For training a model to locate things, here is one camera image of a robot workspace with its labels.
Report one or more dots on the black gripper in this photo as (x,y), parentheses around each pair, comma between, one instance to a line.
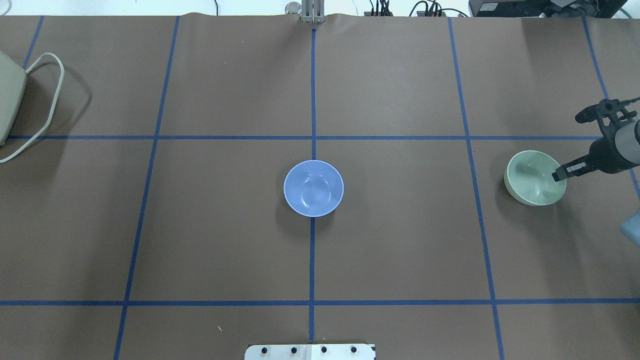
(604,152)

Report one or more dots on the light green bowl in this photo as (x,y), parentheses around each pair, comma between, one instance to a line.
(528,178)

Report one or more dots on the blue bowl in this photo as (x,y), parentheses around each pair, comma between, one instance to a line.
(313,188)

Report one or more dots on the black laptop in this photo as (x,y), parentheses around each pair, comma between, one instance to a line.
(562,9)

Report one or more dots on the orange black power strip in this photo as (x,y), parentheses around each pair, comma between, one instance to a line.
(405,8)

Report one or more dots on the small clear tape roll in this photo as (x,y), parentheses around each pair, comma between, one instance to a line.
(293,8)

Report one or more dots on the white pillar with base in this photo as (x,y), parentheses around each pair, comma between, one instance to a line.
(331,351)

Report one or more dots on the cream toaster appliance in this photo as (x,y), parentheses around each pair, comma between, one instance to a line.
(13,80)

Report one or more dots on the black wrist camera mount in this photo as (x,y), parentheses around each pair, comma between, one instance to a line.
(611,116)

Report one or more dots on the aluminium frame post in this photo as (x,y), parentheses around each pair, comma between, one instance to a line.
(313,11)

